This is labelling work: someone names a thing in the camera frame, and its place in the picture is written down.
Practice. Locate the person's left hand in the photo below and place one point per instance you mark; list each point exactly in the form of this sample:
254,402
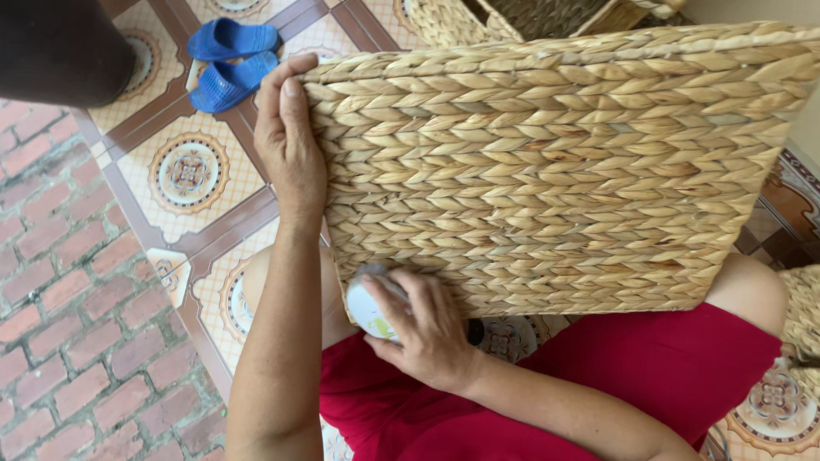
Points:
288,153

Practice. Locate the person's right hand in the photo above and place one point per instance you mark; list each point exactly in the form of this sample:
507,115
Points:
432,339

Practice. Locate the white round container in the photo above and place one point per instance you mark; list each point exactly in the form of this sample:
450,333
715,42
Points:
371,307

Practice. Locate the large woven straw basket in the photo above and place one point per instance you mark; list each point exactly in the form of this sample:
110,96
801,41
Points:
544,179

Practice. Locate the blue plastic sandal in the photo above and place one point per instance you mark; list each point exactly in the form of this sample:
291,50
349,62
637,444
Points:
232,82
230,38

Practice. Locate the person's left leg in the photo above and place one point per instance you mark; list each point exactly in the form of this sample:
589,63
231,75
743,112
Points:
333,301

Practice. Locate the person's leg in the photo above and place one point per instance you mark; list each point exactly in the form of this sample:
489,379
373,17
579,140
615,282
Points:
749,288
333,301

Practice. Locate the red shorts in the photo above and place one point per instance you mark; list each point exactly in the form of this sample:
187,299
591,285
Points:
576,384

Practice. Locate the dark brown round pot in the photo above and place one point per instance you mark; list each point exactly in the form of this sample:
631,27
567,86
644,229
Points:
61,51

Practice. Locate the open woven straw basket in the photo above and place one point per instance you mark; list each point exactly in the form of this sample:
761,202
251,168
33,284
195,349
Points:
525,19

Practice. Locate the person's right leg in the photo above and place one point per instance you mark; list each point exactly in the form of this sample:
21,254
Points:
749,288

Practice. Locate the woven straw piece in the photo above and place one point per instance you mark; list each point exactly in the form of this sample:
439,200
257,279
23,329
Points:
802,320

